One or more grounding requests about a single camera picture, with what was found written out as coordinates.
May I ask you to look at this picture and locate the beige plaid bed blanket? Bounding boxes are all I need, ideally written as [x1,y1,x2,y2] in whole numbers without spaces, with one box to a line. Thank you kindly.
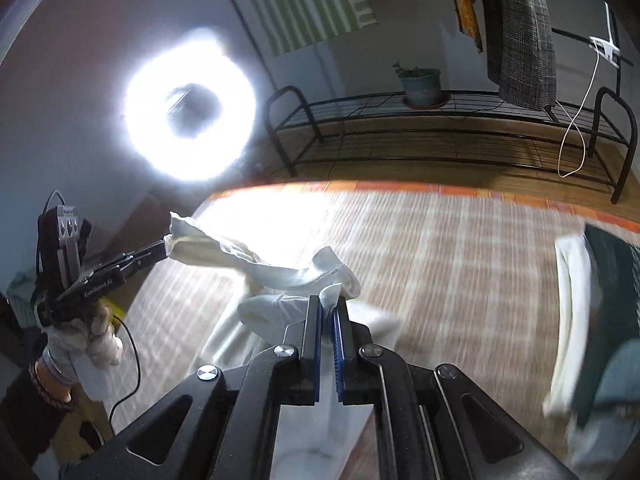
[114,188,640,480]

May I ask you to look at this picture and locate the green plant pot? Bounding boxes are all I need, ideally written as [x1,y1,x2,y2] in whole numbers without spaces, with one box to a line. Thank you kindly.
[393,62,448,110]

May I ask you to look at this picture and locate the left gloved hand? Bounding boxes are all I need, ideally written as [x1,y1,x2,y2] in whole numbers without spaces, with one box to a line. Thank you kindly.
[41,302,124,387]

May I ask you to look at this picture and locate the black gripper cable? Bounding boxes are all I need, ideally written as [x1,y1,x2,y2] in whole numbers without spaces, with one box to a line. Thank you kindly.
[106,311,144,441]

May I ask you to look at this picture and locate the white t-shirt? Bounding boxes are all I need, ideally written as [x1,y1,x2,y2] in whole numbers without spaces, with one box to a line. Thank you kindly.
[74,210,402,480]

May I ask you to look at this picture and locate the left forearm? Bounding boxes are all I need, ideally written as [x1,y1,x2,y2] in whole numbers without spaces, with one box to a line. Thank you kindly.
[1,362,77,479]

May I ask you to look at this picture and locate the light blue folded garment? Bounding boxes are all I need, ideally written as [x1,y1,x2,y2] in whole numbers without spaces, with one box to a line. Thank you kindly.
[566,339,639,479]

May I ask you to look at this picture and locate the dark green folded garment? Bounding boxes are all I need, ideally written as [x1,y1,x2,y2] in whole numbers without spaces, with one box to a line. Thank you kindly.
[572,224,639,427]

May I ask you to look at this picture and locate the yellow hanging garment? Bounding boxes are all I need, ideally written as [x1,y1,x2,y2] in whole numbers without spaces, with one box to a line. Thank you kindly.
[454,0,484,53]

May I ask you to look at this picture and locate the white folded garment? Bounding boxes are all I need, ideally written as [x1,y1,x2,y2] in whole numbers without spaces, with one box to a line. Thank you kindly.
[542,234,602,417]

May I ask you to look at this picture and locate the ring light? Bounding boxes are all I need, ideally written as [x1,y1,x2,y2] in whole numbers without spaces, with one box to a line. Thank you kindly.
[122,28,257,182]

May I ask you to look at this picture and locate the white lamp cable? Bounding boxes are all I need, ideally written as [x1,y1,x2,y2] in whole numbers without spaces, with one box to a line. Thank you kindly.
[555,49,601,180]

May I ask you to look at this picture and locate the black clothes rack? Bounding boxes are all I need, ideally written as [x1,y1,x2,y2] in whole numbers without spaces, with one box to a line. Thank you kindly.
[209,0,640,206]

